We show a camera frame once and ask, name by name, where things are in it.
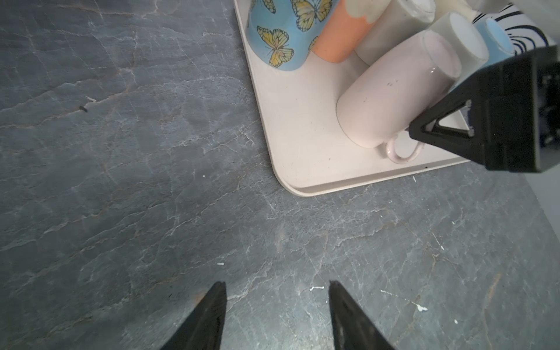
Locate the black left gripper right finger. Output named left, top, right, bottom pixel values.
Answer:
left=328, top=281, right=395, bottom=350

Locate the cream white mug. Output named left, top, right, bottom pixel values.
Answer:
left=355, top=0, right=436, bottom=66

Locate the blue butterfly mug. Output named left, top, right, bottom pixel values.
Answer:
left=246, top=0, right=338, bottom=71

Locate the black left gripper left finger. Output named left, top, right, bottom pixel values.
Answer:
left=160, top=281, right=227, bottom=350

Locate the light blue mug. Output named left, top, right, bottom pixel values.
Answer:
left=474, top=18, right=516, bottom=69

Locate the beige plastic tray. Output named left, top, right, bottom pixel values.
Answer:
left=234, top=1, right=466, bottom=197

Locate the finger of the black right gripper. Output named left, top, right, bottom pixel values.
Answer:
left=408, top=94, right=485, bottom=164

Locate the orange cream mug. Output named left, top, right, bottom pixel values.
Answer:
left=312, top=0, right=373, bottom=64

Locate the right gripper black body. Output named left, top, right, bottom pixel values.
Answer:
left=463, top=46, right=559, bottom=173

